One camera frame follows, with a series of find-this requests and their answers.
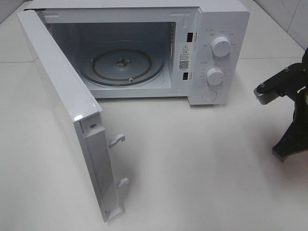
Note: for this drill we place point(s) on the round white door button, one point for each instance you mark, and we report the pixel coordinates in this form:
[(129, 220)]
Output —
[(209, 95)]

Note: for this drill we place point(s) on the glass microwave turntable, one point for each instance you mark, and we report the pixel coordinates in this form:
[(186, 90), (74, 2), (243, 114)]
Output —
[(122, 63)]

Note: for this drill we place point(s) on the white warning label sticker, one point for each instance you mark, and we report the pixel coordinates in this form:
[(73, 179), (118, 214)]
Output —
[(184, 56)]

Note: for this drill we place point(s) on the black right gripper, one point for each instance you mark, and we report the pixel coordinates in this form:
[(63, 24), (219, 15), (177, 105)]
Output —
[(287, 83)]

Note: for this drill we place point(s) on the upper white power knob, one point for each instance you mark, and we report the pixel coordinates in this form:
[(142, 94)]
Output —
[(221, 46)]

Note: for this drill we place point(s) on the white microwave oven body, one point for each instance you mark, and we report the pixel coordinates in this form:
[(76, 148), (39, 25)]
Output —
[(77, 25)]

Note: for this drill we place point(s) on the white microwave door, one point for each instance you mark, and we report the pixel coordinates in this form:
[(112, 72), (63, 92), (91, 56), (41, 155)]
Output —
[(76, 111)]

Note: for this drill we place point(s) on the lower white timer knob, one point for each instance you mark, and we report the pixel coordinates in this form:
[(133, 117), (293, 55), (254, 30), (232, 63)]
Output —
[(214, 76)]

